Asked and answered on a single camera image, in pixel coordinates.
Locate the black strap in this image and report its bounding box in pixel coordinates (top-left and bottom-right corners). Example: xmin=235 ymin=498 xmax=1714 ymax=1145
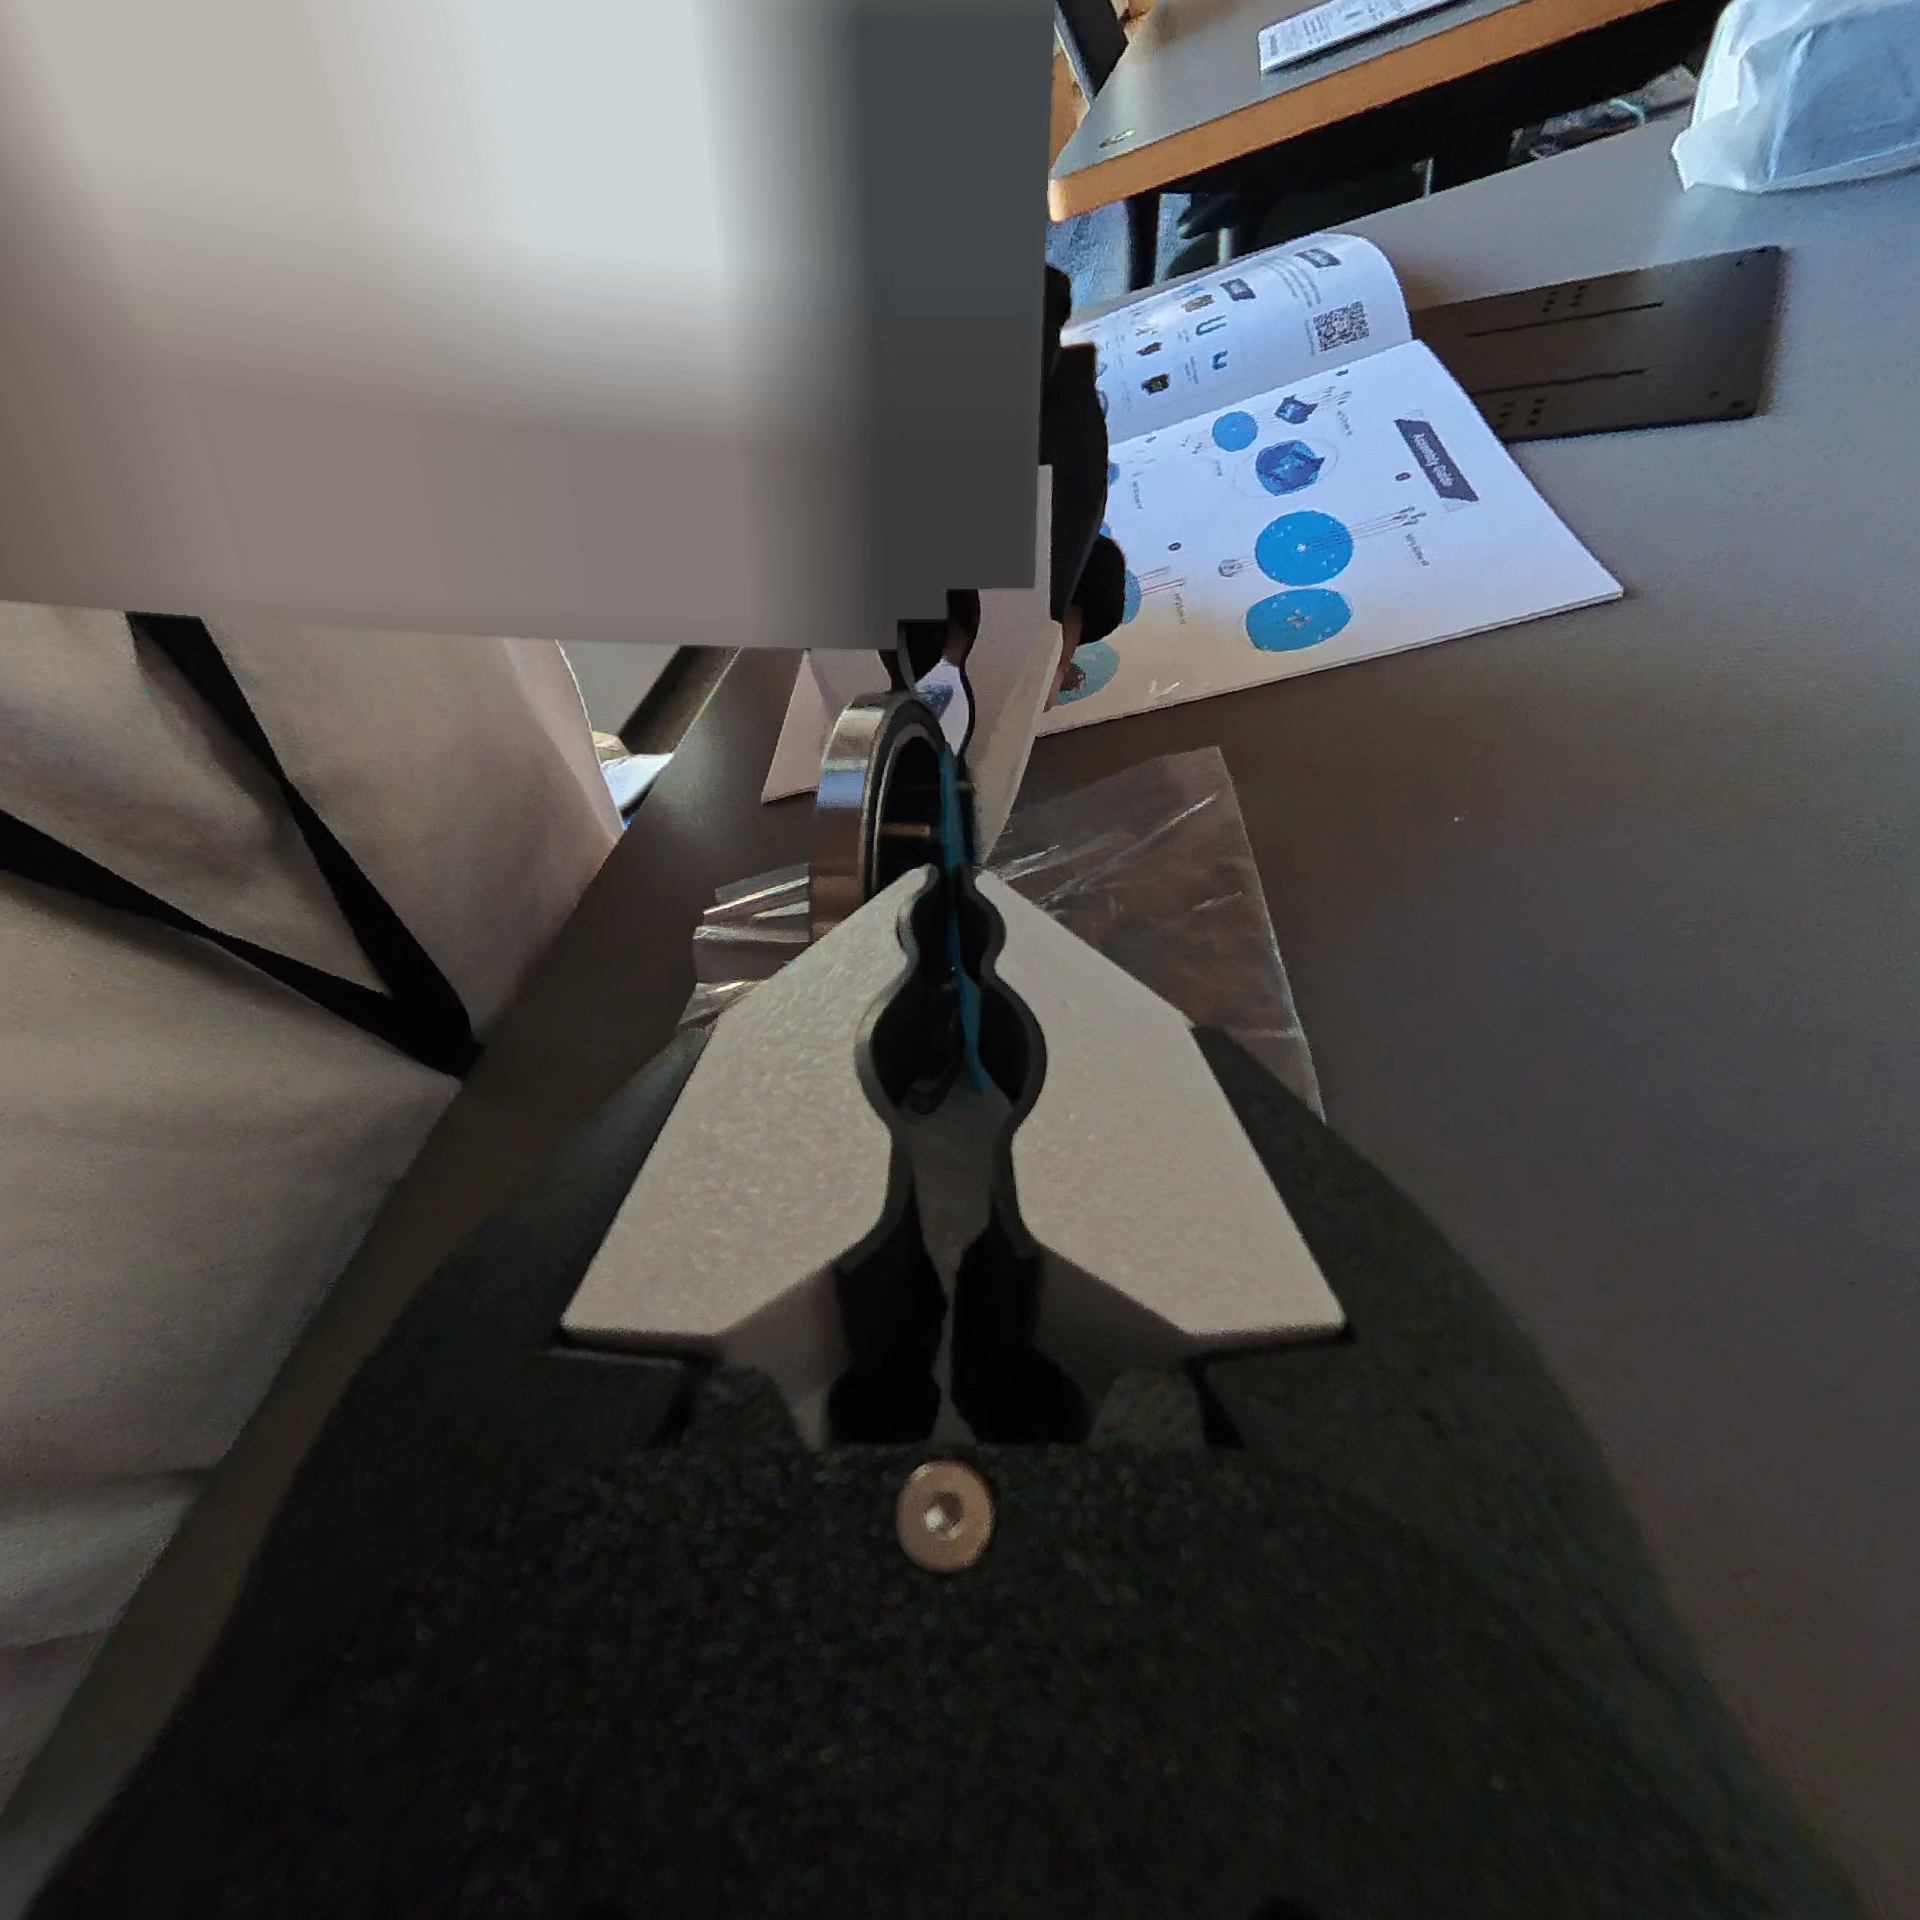
xmin=0 ymin=616 xmax=483 ymax=1079

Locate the translucent plastic parts bag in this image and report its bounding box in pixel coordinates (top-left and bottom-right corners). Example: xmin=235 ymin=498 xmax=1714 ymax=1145
xmin=1672 ymin=0 xmax=1920 ymax=194

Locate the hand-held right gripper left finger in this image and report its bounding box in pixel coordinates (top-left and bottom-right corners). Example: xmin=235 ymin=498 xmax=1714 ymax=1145
xmin=560 ymin=861 xmax=962 ymax=1444

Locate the wooden edged background desk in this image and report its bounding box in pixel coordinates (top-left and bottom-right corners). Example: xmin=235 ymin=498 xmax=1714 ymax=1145
xmin=1049 ymin=0 xmax=1713 ymax=225

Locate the black metal plate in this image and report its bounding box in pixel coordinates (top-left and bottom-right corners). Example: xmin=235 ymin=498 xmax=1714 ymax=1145
xmin=1418 ymin=248 xmax=1788 ymax=441

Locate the white instruction booklet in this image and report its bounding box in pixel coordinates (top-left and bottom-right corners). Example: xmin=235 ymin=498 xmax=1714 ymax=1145
xmin=1035 ymin=231 xmax=1626 ymax=737

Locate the clear flat plastic bag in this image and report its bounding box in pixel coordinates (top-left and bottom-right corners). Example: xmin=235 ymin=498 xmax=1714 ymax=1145
xmin=674 ymin=746 xmax=1327 ymax=1121

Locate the silver round bearing ring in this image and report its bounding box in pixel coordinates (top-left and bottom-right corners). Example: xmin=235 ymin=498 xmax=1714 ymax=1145
xmin=813 ymin=690 xmax=962 ymax=1114

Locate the white paper sheet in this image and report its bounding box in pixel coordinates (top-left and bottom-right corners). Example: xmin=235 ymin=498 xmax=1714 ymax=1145
xmin=1258 ymin=0 xmax=1465 ymax=73

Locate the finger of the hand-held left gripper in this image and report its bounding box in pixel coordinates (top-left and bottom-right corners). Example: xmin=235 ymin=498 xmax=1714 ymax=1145
xmin=759 ymin=649 xmax=909 ymax=808
xmin=941 ymin=589 xmax=1052 ymax=868

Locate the grey desk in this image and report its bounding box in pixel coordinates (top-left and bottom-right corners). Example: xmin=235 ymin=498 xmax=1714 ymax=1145
xmin=31 ymin=120 xmax=1920 ymax=1920

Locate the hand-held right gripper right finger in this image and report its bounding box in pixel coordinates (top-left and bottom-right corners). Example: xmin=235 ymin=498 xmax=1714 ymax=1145
xmin=960 ymin=867 xmax=1346 ymax=1444

